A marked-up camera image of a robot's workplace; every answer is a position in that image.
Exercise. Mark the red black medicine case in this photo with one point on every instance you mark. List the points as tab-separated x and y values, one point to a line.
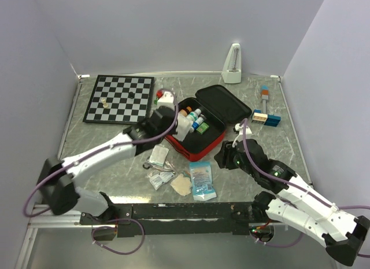
221	108

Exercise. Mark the white gauze packet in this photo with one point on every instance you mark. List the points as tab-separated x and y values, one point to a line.
182	128

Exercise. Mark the aluminium frame rail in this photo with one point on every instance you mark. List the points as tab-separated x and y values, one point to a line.
47	220

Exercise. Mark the black white chessboard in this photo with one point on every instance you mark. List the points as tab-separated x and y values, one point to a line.
122	109

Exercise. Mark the blue white small bottle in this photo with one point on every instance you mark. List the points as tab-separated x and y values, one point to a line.
197	123

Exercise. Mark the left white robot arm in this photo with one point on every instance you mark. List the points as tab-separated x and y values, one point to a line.
60	180

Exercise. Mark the clear green-label bottle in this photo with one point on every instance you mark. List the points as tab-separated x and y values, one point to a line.
193	115

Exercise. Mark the blue white bandage packet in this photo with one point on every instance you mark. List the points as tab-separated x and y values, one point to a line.
201	179

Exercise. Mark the black handled scissors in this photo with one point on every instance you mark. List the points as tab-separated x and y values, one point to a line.
166	167

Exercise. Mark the clear bag with pads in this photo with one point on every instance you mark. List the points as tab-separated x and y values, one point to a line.
158	155

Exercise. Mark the blue toy block stack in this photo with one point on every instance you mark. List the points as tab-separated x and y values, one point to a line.
265	119

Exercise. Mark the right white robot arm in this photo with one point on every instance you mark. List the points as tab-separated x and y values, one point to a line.
287	198

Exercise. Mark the grey orange blue toy stick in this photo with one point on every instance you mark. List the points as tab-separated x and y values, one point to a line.
264	94

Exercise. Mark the small green box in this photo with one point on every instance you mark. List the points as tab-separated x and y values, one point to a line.
202	128

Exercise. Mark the white blue wipe sachet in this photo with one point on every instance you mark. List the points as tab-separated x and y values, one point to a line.
159	178

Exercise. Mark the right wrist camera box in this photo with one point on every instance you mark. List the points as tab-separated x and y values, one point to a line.
241	132

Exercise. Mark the black base bar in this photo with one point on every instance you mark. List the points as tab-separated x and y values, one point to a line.
186	218

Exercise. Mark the amber medicine bottle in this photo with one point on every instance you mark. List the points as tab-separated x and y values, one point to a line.
186	111

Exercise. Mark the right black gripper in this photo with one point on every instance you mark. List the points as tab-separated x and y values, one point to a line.
226	153

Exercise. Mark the beige bandage patch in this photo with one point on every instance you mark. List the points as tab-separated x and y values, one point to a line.
182	185

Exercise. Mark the white metronome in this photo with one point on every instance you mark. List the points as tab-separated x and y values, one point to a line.
232	69

